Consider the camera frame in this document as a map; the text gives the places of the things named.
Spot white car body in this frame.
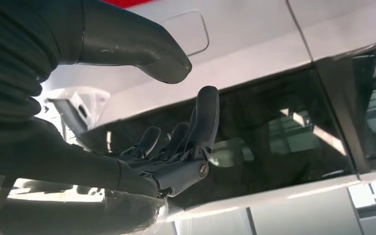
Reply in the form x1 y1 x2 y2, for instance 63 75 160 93
35 0 376 235

